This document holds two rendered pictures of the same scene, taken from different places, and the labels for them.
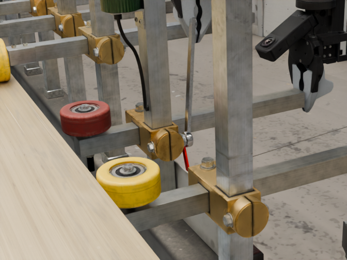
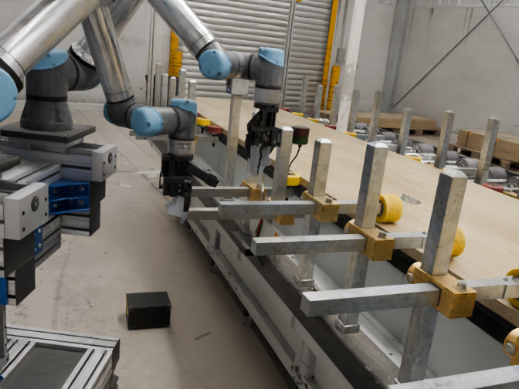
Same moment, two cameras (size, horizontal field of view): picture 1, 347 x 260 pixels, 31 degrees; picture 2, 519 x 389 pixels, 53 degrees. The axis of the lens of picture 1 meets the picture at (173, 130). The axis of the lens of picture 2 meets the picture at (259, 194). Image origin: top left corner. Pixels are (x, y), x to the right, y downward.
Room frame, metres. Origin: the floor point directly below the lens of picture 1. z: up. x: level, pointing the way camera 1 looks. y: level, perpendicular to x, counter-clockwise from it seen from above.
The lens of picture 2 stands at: (2.58, 0.00, 1.35)
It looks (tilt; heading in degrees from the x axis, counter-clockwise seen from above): 16 degrees down; 181
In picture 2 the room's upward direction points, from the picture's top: 6 degrees clockwise
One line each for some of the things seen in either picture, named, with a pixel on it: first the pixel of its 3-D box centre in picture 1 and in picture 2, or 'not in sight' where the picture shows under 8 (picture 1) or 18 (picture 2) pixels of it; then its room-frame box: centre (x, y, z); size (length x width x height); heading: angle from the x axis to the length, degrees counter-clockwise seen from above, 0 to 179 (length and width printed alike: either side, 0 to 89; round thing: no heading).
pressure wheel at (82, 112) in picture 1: (88, 138); not in sight; (0.95, 0.14, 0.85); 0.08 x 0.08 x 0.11
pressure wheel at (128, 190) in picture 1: (130, 206); (287, 187); (0.71, 0.06, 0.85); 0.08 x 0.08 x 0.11
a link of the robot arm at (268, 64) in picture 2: not in sight; (269, 68); (1.07, -0.05, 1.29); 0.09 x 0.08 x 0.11; 74
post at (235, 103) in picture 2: not in sight; (231, 150); (0.49, -0.18, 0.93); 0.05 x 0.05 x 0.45; 23
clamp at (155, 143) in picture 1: (152, 133); (279, 211); (0.98, 0.04, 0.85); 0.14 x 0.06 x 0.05; 23
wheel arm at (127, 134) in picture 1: (196, 120); (255, 213); (1.03, -0.04, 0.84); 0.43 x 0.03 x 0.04; 113
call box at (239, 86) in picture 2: not in sight; (237, 86); (0.49, -0.18, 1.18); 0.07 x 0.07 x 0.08; 23
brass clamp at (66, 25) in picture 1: (66, 21); (367, 238); (1.44, 0.23, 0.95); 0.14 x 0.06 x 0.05; 23
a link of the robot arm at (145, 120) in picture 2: not in sight; (150, 120); (1.20, -0.34, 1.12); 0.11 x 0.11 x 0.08; 55
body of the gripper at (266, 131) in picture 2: not in sight; (265, 125); (1.08, -0.04, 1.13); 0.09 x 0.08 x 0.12; 23
